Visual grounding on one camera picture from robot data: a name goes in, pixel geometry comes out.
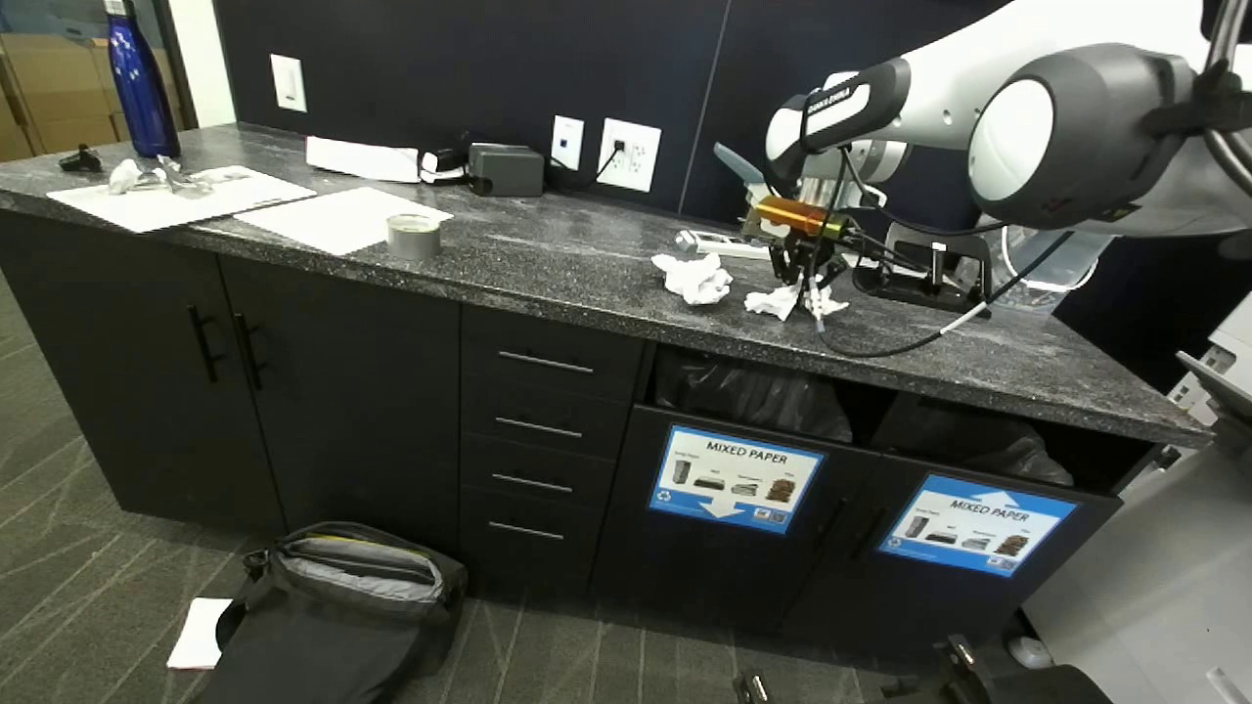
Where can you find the white folded paper stack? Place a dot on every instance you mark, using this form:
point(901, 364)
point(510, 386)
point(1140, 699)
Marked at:
point(370, 164)

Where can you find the white paper sheet right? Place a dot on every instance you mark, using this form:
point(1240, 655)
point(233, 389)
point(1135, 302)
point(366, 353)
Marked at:
point(342, 220)

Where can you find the white light switch plate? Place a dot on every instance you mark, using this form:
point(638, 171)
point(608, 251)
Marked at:
point(287, 83)

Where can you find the blue water bottle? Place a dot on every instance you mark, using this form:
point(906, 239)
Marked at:
point(138, 83)

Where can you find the white double wall outlet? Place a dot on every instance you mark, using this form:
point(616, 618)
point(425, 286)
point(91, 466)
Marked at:
point(627, 154)

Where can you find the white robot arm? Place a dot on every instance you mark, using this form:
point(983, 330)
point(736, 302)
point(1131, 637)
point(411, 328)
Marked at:
point(1102, 117)

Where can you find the black three-hole punch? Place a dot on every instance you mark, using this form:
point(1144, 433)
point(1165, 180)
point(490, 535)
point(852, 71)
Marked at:
point(944, 273)

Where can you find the black recycle bin bag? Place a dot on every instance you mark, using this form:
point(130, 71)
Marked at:
point(752, 398)
point(970, 440)

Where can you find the black power adapter box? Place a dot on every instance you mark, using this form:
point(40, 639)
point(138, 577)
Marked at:
point(505, 171)

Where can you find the roll of grey tape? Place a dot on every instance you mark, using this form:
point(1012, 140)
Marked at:
point(411, 229)

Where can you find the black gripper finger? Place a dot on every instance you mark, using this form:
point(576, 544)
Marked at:
point(797, 291)
point(818, 302)

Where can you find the black grey backpack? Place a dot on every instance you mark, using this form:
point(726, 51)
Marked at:
point(334, 616)

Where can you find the mixed paper sign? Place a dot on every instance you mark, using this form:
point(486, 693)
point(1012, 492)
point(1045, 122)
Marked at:
point(975, 525)
point(733, 479)

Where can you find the grey white stapler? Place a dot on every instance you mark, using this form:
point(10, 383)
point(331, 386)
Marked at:
point(743, 171)

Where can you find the white paper sheet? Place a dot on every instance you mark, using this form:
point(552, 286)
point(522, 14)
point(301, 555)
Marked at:
point(342, 220)
point(198, 196)

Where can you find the left mixed paper sign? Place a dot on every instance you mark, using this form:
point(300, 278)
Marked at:
point(733, 479)

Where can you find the black cabinet with drawers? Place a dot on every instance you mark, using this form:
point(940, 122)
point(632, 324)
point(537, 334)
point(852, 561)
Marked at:
point(494, 399)

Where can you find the black recycle bin bag left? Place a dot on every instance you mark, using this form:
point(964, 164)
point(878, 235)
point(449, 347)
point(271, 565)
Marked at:
point(752, 398)

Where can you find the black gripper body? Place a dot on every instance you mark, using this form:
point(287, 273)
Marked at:
point(801, 260)

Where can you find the small white paper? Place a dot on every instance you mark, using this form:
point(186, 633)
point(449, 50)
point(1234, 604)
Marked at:
point(767, 302)

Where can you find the white paper sheet left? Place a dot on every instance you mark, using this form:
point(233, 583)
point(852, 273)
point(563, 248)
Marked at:
point(198, 196)

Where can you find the right mixed paper sign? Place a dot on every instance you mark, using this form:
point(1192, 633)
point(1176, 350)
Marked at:
point(975, 525)

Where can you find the white small wall plate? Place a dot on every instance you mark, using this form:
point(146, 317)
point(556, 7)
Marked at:
point(563, 141)

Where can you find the white paper on floor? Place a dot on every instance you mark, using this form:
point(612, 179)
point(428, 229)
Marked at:
point(198, 643)

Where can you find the black recycle bin bag right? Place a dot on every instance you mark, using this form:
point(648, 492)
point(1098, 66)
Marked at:
point(970, 440)

